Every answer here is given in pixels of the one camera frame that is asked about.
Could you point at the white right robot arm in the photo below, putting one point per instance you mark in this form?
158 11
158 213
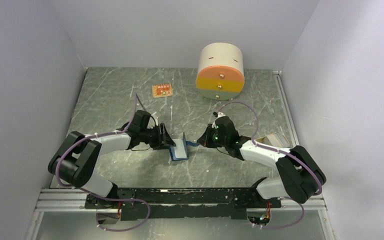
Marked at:
299 175

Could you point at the round pastel drawer cabinet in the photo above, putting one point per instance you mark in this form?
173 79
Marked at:
220 74

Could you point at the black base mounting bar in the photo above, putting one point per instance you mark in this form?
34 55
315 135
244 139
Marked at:
173 203

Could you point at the stack of credit cards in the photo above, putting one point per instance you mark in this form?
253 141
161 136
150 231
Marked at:
278 139

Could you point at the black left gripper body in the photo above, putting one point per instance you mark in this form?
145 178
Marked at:
151 135

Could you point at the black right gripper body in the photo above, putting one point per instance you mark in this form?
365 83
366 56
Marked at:
219 140

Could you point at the beige card tray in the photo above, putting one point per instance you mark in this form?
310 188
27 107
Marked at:
265 139

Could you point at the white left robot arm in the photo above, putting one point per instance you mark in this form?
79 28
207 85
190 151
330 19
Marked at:
75 160

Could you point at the blue card holder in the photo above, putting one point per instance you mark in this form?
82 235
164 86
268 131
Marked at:
179 152

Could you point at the orange patterned card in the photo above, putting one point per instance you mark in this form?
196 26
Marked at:
162 90

